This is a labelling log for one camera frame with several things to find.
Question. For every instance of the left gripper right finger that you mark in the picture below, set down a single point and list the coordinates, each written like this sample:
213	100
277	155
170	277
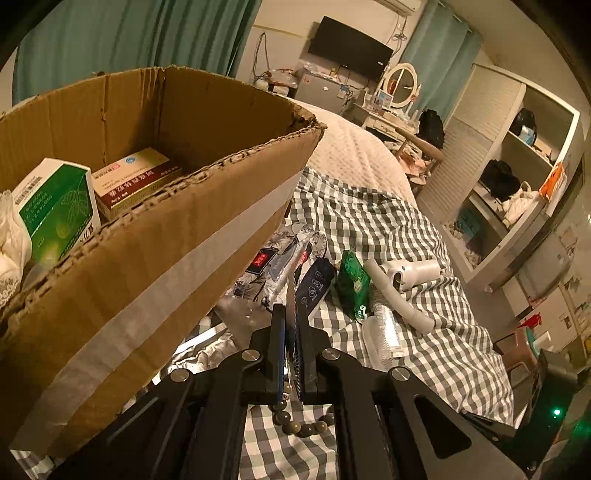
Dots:
390	425

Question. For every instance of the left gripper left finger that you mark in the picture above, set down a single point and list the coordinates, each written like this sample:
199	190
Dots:
189	426

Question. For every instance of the white cream tube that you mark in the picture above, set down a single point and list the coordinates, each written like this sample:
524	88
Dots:
381	335

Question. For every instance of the grey plastic tube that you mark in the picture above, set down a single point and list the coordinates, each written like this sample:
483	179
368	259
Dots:
413	317

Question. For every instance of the green snack packet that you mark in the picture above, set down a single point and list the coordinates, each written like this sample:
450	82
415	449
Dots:
353	287

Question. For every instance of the white handheld device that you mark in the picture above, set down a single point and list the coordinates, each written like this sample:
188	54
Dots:
405	275

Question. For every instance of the silver foil package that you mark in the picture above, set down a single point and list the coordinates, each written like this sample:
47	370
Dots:
292	249

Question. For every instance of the red white medicine box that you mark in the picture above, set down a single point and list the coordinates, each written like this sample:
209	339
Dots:
125	183

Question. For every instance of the white lace fabric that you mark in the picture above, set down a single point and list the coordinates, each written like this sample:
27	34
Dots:
16	248

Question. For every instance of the green white medicine box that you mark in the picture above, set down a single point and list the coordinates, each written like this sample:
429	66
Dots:
57	203

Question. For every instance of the checkered gingham cloth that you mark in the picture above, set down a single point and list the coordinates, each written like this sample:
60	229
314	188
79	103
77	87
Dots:
378	258

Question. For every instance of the brown cardboard box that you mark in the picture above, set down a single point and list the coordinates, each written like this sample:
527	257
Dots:
194	117

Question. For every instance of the white shelving cabinet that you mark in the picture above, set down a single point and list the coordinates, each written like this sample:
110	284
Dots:
510	149

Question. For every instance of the wooden chair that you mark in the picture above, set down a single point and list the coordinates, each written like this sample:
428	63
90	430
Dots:
417	157

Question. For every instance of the cream quilted bed cover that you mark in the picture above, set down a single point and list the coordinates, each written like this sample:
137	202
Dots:
356	157

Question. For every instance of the black backpack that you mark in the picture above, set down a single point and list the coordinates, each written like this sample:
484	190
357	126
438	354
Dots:
431	128

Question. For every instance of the white dressing table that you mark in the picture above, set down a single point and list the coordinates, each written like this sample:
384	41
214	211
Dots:
371	120

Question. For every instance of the small grey fridge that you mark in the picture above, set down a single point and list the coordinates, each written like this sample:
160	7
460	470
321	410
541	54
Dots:
322	92

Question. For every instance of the white oval vanity mirror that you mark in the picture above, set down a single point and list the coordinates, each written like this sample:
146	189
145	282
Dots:
401	84

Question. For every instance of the teal right curtain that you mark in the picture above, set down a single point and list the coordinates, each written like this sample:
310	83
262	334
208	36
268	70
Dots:
442	50

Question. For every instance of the teal window curtain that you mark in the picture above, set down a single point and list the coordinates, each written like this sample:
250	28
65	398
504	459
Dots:
80	39

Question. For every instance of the white air conditioner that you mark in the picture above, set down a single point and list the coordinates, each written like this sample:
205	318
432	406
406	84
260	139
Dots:
404	8

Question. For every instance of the black wall television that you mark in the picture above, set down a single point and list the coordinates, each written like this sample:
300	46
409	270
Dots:
350	48

